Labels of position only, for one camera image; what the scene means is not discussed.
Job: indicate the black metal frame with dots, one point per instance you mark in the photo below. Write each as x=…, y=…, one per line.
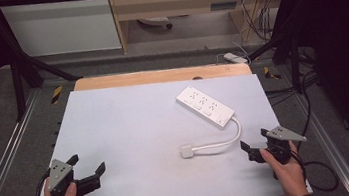
x=18, y=73

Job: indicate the white table mat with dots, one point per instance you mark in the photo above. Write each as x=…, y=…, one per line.
x=126, y=134

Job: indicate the white plug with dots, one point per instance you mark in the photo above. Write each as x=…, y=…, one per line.
x=187, y=151

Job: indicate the person's right hand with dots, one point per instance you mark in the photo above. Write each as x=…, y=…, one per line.
x=288, y=176

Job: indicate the office chair base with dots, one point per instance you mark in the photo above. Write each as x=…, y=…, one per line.
x=157, y=22

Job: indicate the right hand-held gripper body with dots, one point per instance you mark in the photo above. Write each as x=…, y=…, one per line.
x=281, y=147

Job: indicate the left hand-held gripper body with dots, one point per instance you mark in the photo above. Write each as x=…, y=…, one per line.
x=58, y=174

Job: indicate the white cabinet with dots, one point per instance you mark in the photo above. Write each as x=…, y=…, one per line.
x=59, y=24

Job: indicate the white floor power strip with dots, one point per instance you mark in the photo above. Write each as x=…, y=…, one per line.
x=234, y=58

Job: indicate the wooden table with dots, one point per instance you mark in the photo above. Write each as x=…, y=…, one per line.
x=159, y=76

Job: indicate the wooden desk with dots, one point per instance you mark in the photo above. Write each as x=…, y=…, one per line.
x=177, y=3

